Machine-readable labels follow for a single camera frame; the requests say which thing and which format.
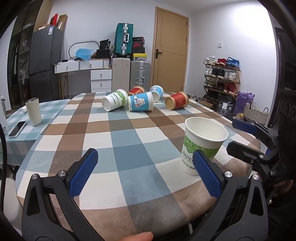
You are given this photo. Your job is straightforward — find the white green paper cup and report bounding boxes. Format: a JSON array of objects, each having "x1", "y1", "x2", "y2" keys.
[
  {"x1": 181, "y1": 117, "x2": 228, "y2": 176},
  {"x1": 102, "y1": 89, "x2": 128, "y2": 112}
]

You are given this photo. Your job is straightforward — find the red gold paper cup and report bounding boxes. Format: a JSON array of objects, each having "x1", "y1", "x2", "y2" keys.
[{"x1": 165, "y1": 91, "x2": 189, "y2": 110}]

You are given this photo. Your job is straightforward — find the blue white paper cup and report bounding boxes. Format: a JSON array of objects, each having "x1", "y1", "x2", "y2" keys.
[{"x1": 150, "y1": 85, "x2": 164, "y2": 103}]

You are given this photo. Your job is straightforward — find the blue rabbit paper cup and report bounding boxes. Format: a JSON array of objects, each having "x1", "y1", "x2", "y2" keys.
[{"x1": 128, "y1": 92, "x2": 154, "y2": 111}]

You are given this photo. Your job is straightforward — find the red cup behind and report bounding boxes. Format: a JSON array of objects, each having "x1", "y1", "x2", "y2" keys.
[{"x1": 127, "y1": 86, "x2": 146, "y2": 96}]

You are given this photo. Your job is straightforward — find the person's right hand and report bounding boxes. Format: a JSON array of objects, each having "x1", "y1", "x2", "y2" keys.
[{"x1": 274, "y1": 180, "x2": 293, "y2": 193}]

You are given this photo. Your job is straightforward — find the person's left hand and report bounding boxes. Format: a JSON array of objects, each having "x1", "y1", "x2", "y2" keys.
[{"x1": 118, "y1": 232, "x2": 154, "y2": 241}]

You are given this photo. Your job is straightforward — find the woven basket bag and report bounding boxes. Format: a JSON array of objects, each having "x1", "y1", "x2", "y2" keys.
[{"x1": 243, "y1": 99, "x2": 269, "y2": 125}]

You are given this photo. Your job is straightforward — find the purple bag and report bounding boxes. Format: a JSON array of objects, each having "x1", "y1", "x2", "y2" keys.
[{"x1": 234, "y1": 90, "x2": 255, "y2": 114}]

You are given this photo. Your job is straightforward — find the black printed bag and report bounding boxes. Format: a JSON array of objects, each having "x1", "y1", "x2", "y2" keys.
[{"x1": 216, "y1": 94, "x2": 236, "y2": 118}]

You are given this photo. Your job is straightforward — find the shoe rack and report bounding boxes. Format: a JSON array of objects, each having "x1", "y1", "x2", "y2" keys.
[{"x1": 203, "y1": 56, "x2": 241, "y2": 98}]

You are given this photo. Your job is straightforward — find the light blue checkered cloth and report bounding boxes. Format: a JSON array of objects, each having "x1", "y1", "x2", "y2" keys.
[{"x1": 6, "y1": 99, "x2": 70, "y2": 166}]

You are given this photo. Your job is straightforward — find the smartphone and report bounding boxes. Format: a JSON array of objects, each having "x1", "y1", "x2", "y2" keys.
[{"x1": 8, "y1": 121, "x2": 27, "y2": 138}]

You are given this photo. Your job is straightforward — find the checkered tablecloth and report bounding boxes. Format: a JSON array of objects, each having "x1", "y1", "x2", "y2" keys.
[{"x1": 16, "y1": 92, "x2": 260, "y2": 240}]

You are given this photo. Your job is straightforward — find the white tumbler mug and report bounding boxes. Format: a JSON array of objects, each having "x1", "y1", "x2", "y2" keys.
[{"x1": 25, "y1": 97, "x2": 42, "y2": 126}]

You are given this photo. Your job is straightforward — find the wooden door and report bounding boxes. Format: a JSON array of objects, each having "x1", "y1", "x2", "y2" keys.
[{"x1": 151, "y1": 7, "x2": 189, "y2": 92}]

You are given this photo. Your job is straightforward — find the silver suitcase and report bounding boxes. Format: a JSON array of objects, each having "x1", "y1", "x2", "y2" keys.
[{"x1": 129, "y1": 60, "x2": 151, "y2": 90}]

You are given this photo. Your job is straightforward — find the stack of shoe boxes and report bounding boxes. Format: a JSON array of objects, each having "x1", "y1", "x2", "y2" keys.
[{"x1": 132, "y1": 36, "x2": 147, "y2": 60}]

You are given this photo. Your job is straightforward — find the white drawer desk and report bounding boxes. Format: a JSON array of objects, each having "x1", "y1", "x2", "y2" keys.
[{"x1": 54, "y1": 59, "x2": 112, "y2": 98}]

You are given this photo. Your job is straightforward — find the beige suitcase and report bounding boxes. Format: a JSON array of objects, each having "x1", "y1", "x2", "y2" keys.
[{"x1": 111, "y1": 58, "x2": 130, "y2": 91}]

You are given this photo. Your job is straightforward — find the teal suitcase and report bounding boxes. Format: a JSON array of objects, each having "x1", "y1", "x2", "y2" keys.
[{"x1": 114, "y1": 23, "x2": 133, "y2": 58}]

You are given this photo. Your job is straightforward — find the blue plastic bag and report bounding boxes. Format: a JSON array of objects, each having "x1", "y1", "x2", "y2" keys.
[{"x1": 76, "y1": 48, "x2": 95, "y2": 61}]

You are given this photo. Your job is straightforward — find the black refrigerator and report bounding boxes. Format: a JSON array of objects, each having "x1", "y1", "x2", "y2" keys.
[{"x1": 29, "y1": 26, "x2": 63, "y2": 102}]

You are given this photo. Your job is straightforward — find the dark glass cabinet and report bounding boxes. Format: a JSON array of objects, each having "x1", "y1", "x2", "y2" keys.
[{"x1": 7, "y1": 0, "x2": 53, "y2": 109}]

